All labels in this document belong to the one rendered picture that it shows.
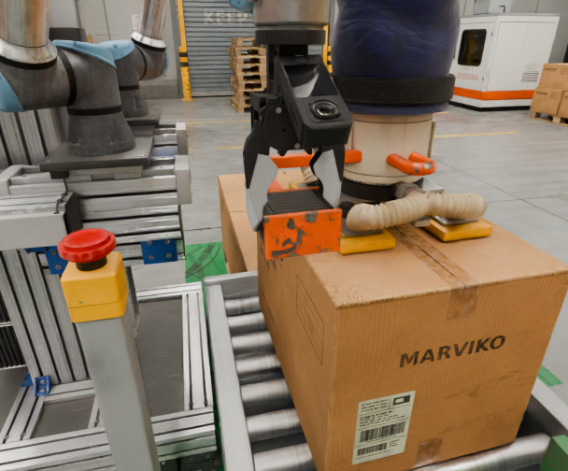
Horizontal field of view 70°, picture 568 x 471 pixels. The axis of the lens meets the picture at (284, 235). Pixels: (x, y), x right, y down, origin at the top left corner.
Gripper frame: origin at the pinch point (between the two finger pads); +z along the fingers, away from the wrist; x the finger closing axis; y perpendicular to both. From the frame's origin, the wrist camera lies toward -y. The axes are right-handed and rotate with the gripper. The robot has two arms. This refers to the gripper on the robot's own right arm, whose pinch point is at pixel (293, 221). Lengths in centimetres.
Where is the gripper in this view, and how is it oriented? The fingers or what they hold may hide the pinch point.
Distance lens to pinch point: 47.8
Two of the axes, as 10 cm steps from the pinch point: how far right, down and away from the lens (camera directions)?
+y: -2.5, -4.1, 8.8
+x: -9.7, 1.0, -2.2
